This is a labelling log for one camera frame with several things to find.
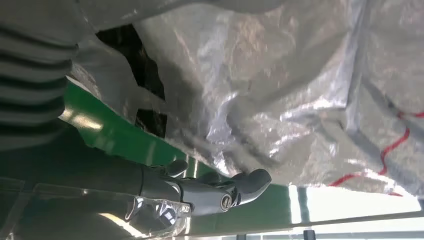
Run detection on ribbed grey right arm sleeve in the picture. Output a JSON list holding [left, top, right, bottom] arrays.
[[0, 0, 80, 153]]

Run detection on grey conveyor side rail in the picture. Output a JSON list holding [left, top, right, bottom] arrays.
[[190, 209, 424, 239]]

